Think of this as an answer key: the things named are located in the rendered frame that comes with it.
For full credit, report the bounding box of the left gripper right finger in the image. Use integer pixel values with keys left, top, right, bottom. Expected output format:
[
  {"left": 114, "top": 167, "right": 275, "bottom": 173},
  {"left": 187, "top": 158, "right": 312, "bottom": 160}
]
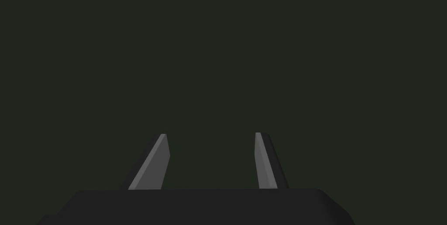
[{"left": 254, "top": 132, "right": 290, "bottom": 189}]

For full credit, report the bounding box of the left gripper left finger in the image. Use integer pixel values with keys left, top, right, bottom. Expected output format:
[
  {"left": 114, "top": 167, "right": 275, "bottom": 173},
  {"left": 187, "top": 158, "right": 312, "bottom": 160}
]
[{"left": 119, "top": 133, "right": 171, "bottom": 191}]

